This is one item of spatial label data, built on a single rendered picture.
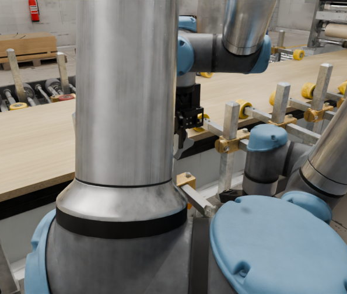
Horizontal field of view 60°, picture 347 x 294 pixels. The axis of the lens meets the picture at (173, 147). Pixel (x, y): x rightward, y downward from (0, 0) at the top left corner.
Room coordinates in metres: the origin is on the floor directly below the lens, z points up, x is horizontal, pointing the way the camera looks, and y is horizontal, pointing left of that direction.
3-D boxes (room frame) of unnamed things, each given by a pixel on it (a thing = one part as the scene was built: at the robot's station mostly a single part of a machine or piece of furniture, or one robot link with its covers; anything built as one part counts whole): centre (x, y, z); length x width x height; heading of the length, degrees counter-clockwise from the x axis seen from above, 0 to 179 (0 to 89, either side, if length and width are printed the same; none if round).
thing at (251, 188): (0.56, -0.20, 1.05); 0.08 x 0.08 x 0.05
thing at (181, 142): (0.70, -0.02, 1.10); 0.05 x 0.02 x 0.09; 33
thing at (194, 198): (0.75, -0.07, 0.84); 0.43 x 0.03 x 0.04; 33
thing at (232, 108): (0.94, -0.20, 0.86); 0.03 x 0.03 x 0.48; 33
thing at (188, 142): (0.72, -0.03, 1.06); 0.06 x 0.03 x 0.09; 123
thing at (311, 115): (1.22, -0.64, 0.95); 0.13 x 0.06 x 0.05; 123
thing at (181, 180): (0.82, -0.01, 0.85); 0.13 x 0.06 x 0.05; 123
